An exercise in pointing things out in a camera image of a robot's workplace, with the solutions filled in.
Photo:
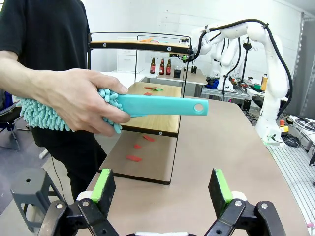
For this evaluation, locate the black office chair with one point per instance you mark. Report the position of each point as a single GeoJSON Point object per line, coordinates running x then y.
{"type": "Point", "coordinates": [7, 115]}

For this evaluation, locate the wooden background table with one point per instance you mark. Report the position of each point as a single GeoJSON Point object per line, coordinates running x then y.
{"type": "Point", "coordinates": [197, 77]}

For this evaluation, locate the teal microfiber duster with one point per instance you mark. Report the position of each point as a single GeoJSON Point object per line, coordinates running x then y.
{"type": "Point", "coordinates": [167, 105]}

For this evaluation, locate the cluttered aluminium workbench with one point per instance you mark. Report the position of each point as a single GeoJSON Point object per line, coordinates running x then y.
{"type": "Point", "coordinates": [221, 92]}

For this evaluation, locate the small black box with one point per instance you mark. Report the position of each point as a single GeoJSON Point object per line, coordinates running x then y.
{"type": "Point", "coordinates": [194, 69]}

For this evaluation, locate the orange bottle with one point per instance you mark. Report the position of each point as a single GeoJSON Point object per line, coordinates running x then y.
{"type": "Point", "coordinates": [263, 83]}

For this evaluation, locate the wooden shelf board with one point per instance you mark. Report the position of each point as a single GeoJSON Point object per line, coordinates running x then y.
{"type": "Point", "coordinates": [123, 43]}
{"type": "Point", "coordinates": [162, 123]}

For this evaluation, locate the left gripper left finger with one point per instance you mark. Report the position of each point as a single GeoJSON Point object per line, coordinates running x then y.
{"type": "Point", "coordinates": [103, 194]}

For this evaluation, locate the brown beer bottle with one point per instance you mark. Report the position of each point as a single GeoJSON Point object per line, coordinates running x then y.
{"type": "Point", "coordinates": [168, 66]}
{"type": "Point", "coordinates": [161, 66]}
{"type": "Point", "coordinates": [152, 66]}

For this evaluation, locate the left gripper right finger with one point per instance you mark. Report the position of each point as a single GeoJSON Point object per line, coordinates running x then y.
{"type": "Point", "coordinates": [219, 194]}

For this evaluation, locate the black stand pole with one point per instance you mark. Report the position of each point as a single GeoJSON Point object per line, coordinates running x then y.
{"type": "Point", "coordinates": [245, 64]}

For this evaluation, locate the blue object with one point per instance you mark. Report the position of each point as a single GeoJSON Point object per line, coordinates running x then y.
{"type": "Point", "coordinates": [212, 84]}

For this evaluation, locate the orange paper scrap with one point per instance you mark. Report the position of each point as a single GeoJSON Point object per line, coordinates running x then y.
{"type": "Point", "coordinates": [147, 39]}

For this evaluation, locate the person's right forearm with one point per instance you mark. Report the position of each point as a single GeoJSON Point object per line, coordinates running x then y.
{"type": "Point", "coordinates": [14, 73]}

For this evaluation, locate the black jar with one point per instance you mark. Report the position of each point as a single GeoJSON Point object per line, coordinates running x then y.
{"type": "Point", "coordinates": [177, 73]}

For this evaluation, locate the small white jar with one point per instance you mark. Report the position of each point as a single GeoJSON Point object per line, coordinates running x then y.
{"type": "Point", "coordinates": [250, 80]}

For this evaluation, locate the person's right hand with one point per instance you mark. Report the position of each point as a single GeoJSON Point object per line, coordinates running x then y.
{"type": "Point", "coordinates": [73, 98]}

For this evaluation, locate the green object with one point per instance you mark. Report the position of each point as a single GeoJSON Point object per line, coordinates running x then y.
{"type": "Point", "coordinates": [257, 86]}

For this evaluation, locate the person in black t-shirt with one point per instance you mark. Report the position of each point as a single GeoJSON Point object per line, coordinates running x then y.
{"type": "Point", "coordinates": [49, 32]}

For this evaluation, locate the black electronics box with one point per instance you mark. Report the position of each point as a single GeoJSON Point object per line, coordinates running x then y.
{"type": "Point", "coordinates": [246, 105]}

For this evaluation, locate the white drawer cabinet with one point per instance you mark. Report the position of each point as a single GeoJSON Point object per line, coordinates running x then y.
{"type": "Point", "coordinates": [125, 62]}

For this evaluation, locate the two-tier wooden shelf rack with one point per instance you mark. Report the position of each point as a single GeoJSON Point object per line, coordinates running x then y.
{"type": "Point", "coordinates": [147, 130]}

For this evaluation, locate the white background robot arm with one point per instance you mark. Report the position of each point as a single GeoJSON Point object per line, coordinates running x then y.
{"type": "Point", "coordinates": [217, 56]}
{"type": "Point", "coordinates": [229, 56]}

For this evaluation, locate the large white table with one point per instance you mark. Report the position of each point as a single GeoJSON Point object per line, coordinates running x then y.
{"type": "Point", "coordinates": [115, 75]}

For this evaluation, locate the aluminium profile base plate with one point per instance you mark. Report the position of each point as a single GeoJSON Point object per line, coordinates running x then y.
{"type": "Point", "coordinates": [292, 172]}

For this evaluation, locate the yellow emergency stop box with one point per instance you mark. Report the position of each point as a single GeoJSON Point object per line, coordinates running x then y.
{"type": "Point", "coordinates": [284, 129]}

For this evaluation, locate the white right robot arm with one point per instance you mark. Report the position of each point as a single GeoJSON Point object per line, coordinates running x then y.
{"type": "Point", "coordinates": [270, 73]}

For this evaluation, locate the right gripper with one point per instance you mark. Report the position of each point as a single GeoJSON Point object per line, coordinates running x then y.
{"type": "Point", "coordinates": [192, 53]}

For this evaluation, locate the dark grey plastic stool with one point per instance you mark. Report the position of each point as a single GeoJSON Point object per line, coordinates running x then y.
{"type": "Point", "coordinates": [29, 186]}

